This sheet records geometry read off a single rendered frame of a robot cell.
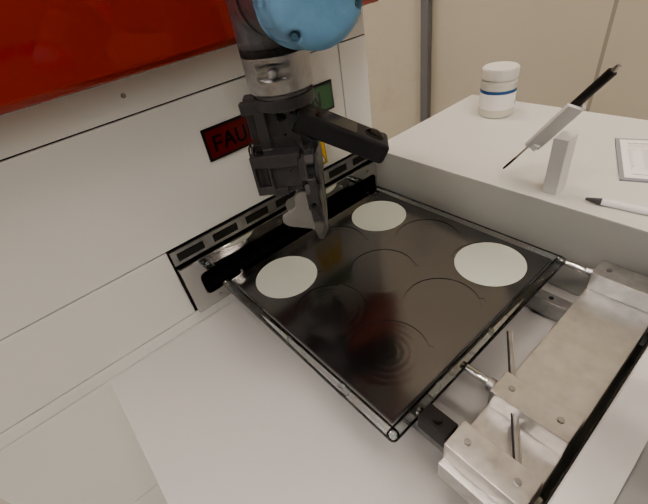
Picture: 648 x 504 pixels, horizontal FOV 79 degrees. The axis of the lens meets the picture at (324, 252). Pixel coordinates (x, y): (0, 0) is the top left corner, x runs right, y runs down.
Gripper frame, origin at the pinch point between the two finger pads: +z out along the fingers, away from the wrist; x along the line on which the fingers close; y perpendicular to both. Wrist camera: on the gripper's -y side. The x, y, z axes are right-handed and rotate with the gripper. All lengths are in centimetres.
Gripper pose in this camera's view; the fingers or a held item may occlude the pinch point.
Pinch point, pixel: (325, 229)
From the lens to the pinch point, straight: 57.4
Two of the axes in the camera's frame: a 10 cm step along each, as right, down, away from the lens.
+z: 1.5, 7.8, 6.1
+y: -9.9, 0.9, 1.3
